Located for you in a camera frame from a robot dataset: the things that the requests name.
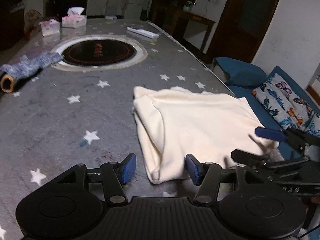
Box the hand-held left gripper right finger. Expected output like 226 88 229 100
185 154 278 207

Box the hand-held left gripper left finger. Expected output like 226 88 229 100
49 153 137 205

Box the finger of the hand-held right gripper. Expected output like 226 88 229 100
231 150 273 171
255 127 309 151

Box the cream sweatshirt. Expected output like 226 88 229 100
132 86 280 185

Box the butterfly print pillow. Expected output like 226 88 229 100
251 73 314 131
303 113 320 138

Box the blue sofa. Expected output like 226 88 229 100
212 57 320 161

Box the blue cushion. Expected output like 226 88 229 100
212 57 267 87

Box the brown door with glass panel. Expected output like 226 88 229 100
207 0 286 63

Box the round built-in induction cooker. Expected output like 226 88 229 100
51 34 148 72

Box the wooden side table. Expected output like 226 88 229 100
164 7 216 53

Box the white remote control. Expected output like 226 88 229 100
126 26 159 39

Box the grey knit work glove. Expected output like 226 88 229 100
0 51 63 93

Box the colourful dotted play tent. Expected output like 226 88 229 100
23 9 43 39

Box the dark shelf cabinet with clutter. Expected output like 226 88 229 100
0 0 27 51

